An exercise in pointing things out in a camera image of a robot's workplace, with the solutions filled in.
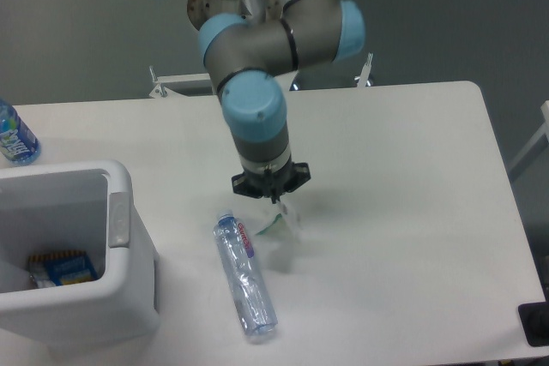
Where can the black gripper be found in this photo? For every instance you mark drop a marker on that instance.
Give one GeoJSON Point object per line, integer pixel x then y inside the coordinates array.
{"type": "Point", "coordinates": [269, 184]}

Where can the clear plastic bottle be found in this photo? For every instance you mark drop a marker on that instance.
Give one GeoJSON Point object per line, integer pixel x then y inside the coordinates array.
{"type": "Point", "coordinates": [253, 304]}

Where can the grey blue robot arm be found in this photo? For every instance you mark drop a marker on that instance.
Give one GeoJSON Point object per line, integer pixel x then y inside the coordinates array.
{"type": "Point", "coordinates": [245, 52]}

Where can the white plastic trash can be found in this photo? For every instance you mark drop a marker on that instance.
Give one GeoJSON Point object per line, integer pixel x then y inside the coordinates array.
{"type": "Point", "coordinates": [82, 210]}

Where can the blue yellow snack packet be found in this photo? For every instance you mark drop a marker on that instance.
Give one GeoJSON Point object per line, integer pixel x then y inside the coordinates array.
{"type": "Point", "coordinates": [60, 268]}

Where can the blue labelled water bottle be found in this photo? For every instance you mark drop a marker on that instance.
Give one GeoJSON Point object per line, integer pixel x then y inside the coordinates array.
{"type": "Point", "coordinates": [19, 145]}

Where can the black device at table edge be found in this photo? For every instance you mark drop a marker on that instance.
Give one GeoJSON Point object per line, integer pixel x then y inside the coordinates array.
{"type": "Point", "coordinates": [534, 319]}

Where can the white clamp bracket right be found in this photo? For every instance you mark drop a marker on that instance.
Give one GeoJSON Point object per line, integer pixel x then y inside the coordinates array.
{"type": "Point", "coordinates": [365, 79]}

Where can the white clamp bracket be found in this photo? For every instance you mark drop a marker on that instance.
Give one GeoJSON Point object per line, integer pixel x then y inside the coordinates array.
{"type": "Point", "coordinates": [365, 79]}
{"type": "Point", "coordinates": [165, 86]}

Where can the white clamp bracket left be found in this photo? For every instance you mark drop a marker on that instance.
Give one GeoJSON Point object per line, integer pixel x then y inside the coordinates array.
{"type": "Point", "coordinates": [165, 86]}

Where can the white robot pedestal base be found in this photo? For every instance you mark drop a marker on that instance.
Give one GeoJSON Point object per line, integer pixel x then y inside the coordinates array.
{"type": "Point", "coordinates": [201, 10]}

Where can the white table leg frame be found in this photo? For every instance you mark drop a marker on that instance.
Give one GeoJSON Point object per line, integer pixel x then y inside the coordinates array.
{"type": "Point", "coordinates": [532, 149]}

